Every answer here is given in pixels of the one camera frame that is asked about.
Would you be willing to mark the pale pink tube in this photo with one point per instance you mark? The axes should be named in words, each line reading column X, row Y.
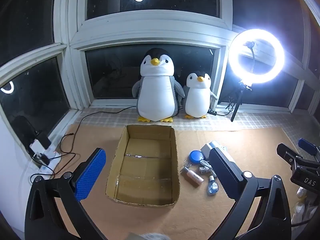
column 193, row 176

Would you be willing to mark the blue round case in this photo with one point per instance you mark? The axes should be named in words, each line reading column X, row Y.
column 196, row 155

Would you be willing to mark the white window frame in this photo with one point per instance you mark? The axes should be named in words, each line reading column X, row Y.
column 75, row 30

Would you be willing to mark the cardboard box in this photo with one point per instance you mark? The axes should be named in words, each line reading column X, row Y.
column 145, row 165

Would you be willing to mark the checked white cloth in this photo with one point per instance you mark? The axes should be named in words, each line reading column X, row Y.
column 262, row 122

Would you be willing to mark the white bottle with blue cap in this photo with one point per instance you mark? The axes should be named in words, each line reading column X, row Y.
column 216, row 145

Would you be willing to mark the white charger adapter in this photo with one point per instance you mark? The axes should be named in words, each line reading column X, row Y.
column 36, row 146

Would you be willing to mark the black rectangular device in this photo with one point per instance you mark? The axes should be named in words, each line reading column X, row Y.
column 23, row 128

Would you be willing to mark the large penguin plush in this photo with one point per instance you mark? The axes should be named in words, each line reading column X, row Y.
column 155, row 87

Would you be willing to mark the white plastic bag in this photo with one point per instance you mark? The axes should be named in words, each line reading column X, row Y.
column 302, row 205

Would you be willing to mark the small blue liquid bottle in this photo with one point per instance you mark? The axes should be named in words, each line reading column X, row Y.
column 212, row 186

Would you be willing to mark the white power strip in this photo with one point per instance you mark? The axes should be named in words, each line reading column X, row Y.
column 50, row 161

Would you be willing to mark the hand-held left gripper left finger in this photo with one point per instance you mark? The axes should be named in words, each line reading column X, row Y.
column 91, row 175

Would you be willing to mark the black tripod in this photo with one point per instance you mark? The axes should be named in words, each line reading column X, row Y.
column 238, row 100

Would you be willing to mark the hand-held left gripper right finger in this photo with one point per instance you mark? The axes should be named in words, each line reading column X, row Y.
column 225, row 172

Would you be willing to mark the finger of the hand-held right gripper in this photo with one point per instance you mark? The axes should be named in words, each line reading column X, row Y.
column 308, row 146
column 287, row 152

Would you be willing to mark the small penguin plush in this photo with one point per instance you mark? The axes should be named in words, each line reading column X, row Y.
column 197, row 97

